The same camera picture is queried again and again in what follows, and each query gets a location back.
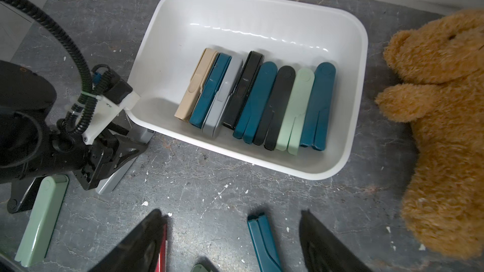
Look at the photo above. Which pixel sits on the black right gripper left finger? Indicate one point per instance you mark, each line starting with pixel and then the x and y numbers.
pixel 139 250

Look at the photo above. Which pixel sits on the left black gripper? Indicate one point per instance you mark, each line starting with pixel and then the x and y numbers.
pixel 109 152

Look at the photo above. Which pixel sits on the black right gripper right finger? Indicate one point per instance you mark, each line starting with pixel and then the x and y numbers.
pixel 322 250

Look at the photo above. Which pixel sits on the grey pliers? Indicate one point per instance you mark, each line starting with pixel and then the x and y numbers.
pixel 141 137
pixel 214 117

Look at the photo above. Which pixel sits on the dark teal pliers floor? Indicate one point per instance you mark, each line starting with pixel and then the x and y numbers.
pixel 264 243

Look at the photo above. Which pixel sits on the beige wooden pliers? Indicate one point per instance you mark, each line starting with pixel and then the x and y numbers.
pixel 197 81

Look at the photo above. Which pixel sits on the light green pliers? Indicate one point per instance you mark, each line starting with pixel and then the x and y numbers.
pixel 294 118
pixel 200 268
pixel 38 233

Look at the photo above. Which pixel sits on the dark teal pliers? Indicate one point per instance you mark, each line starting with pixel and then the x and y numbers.
pixel 316 124

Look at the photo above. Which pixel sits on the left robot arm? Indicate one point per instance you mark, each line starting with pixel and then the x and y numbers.
pixel 30 148

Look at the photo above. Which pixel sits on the white storage box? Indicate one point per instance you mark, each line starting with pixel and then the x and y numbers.
pixel 285 32

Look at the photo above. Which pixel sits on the brown teddy bear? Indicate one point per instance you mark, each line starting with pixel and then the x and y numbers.
pixel 441 96

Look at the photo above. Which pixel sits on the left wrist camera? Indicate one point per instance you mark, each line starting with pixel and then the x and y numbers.
pixel 109 109

